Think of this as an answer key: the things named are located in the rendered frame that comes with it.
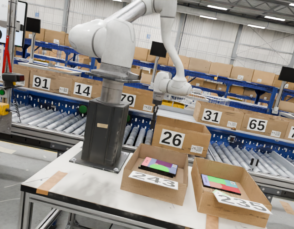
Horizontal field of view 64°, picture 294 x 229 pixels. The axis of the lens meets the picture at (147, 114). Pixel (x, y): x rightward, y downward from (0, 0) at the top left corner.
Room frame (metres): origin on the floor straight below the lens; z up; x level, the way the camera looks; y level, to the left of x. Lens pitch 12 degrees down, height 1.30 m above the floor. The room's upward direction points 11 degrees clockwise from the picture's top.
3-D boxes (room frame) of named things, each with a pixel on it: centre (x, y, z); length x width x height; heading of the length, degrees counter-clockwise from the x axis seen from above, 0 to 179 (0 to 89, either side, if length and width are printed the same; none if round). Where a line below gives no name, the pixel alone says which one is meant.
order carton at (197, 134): (1.71, -0.27, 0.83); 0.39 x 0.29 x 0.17; 88
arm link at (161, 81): (1.78, -0.07, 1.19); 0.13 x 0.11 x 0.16; 63
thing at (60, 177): (1.07, -0.09, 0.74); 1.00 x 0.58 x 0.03; 85
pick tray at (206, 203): (1.05, -0.44, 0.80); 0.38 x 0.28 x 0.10; 176
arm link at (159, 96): (1.78, -0.06, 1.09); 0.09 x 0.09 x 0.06
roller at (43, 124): (1.78, 0.73, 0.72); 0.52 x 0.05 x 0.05; 179
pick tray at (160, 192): (1.10, -0.11, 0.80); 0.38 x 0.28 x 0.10; 172
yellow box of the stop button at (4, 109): (1.45, 0.91, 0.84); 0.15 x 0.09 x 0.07; 89
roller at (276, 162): (1.74, -1.09, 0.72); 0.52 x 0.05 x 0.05; 179
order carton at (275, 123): (2.19, -1.05, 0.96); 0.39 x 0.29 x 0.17; 89
